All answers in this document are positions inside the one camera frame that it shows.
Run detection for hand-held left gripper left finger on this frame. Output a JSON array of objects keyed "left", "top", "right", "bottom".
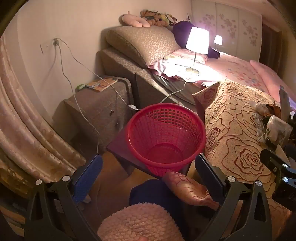
[{"left": 23, "top": 154, "right": 103, "bottom": 241}]

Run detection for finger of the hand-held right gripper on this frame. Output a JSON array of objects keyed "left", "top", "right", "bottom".
[
  {"left": 260, "top": 149, "right": 291, "bottom": 173},
  {"left": 279, "top": 85, "right": 296, "bottom": 123}
]

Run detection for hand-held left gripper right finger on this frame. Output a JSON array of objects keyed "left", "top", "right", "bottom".
[{"left": 195, "top": 153, "right": 275, "bottom": 241}]

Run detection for clear plastic wrapper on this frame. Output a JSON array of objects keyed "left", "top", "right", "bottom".
[{"left": 265, "top": 115, "right": 294, "bottom": 146}]

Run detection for red plastic mesh basket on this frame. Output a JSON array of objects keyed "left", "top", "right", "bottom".
[{"left": 128, "top": 103, "right": 207, "bottom": 179}]

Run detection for crumpled brown paper bag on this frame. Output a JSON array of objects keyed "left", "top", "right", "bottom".
[{"left": 266, "top": 103, "right": 284, "bottom": 120}]

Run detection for crumpled white tissue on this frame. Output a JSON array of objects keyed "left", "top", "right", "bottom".
[{"left": 251, "top": 101, "right": 270, "bottom": 114}]

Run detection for silver blister pack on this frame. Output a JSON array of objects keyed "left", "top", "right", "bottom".
[{"left": 251, "top": 113, "right": 269, "bottom": 142}]

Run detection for dark wooden stool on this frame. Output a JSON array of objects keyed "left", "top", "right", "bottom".
[{"left": 106, "top": 125, "right": 192, "bottom": 179}]

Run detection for rose patterned blanket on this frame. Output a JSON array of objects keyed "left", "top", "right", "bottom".
[{"left": 162, "top": 80, "right": 294, "bottom": 223}]

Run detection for pink floral bedsheet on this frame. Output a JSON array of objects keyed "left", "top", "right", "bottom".
[{"left": 201, "top": 51, "right": 271, "bottom": 94}]

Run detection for person's blue trousers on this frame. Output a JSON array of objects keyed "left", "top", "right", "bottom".
[{"left": 129, "top": 178, "right": 223, "bottom": 241}]

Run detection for pink fluffy garment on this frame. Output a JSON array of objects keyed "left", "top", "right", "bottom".
[{"left": 97, "top": 202, "right": 185, "bottom": 241}]

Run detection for brown upholstered nightstand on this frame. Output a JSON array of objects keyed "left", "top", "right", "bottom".
[{"left": 52, "top": 76, "right": 135, "bottom": 150}]

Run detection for white shade table lamp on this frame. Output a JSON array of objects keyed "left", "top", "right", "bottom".
[
  {"left": 214, "top": 35, "right": 223, "bottom": 51},
  {"left": 184, "top": 27, "right": 210, "bottom": 77}
]

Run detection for beige patterned curtain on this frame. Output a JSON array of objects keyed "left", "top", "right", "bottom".
[{"left": 0, "top": 35, "right": 86, "bottom": 186}]

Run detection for orange paperback book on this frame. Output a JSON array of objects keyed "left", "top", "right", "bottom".
[{"left": 85, "top": 77, "right": 118, "bottom": 93}]

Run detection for floral wardrobe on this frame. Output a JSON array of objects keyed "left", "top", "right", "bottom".
[{"left": 191, "top": 0, "right": 263, "bottom": 63}]

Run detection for pink floral pillow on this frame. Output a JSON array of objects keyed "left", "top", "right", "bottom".
[{"left": 165, "top": 48, "right": 209, "bottom": 66}]

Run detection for shiny satin cloth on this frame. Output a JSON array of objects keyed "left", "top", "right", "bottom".
[{"left": 148, "top": 58, "right": 221, "bottom": 87}]

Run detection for dark purple plush toy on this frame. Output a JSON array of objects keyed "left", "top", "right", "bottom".
[{"left": 172, "top": 20, "right": 221, "bottom": 58}]

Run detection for colourful plush toy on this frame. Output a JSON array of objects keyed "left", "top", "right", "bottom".
[{"left": 161, "top": 14, "right": 178, "bottom": 26}]

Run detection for patterned headboard cushion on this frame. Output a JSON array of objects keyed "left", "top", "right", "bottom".
[{"left": 105, "top": 25, "right": 183, "bottom": 68}]

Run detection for brown bear plush toy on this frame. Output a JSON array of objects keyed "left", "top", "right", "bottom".
[{"left": 140, "top": 10, "right": 163, "bottom": 26}]

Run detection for pink neck pillow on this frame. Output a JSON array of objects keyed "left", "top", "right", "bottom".
[{"left": 120, "top": 14, "right": 151, "bottom": 29}]

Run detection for white charger cable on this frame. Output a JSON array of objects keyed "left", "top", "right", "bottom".
[{"left": 55, "top": 45, "right": 101, "bottom": 154}]

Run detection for white lamp cable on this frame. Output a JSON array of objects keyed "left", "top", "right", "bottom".
[{"left": 57, "top": 43, "right": 197, "bottom": 111}]

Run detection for upholstered bed frame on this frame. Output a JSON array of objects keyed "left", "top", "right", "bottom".
[{"left": 96, "top": 49, "right": 197, "bottom": 109}]

